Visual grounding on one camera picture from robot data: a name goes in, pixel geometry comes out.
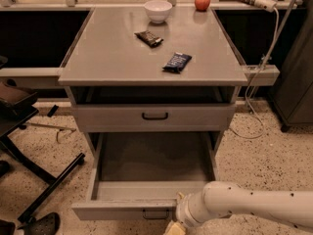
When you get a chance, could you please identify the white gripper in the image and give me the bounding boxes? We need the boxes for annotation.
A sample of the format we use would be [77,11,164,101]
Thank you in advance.
[163,192,207,235]

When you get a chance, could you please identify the grey drawer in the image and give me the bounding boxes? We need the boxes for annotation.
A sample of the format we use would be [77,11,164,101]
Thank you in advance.
[72,104,235,132]
[72,132,218,220]

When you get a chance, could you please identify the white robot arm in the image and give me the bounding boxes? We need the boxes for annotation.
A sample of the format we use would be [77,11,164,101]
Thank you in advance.
[163,181,313,235]

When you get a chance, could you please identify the grey top drawer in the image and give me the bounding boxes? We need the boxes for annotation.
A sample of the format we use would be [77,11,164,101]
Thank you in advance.
[72,104,235,132]

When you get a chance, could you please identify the grey drawer cabinet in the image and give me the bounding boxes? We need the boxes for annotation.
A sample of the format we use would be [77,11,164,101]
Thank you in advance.
[59,6,246,148]

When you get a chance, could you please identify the blue snack packet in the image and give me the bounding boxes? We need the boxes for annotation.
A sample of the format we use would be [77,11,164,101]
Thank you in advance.
[162,53,192,73]

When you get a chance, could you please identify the dark cabinet at right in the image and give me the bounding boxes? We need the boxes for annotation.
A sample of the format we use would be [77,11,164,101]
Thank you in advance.
[269,5,313,132]

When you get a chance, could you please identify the dark brown snack packet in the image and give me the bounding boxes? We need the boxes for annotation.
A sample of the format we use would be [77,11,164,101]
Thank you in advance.
[135,30,163,48]

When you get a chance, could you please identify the black office chair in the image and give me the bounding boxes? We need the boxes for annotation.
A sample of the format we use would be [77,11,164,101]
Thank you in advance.
[0,55,86,235]

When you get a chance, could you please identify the white bowl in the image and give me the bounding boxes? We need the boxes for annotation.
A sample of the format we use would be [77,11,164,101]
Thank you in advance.
[144,0,172,24]

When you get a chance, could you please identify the red apple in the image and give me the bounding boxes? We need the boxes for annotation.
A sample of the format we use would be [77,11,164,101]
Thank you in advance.
[195,0,210,12]

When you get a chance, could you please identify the white cable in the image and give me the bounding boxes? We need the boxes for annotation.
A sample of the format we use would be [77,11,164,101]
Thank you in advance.
[229,7,282,140]

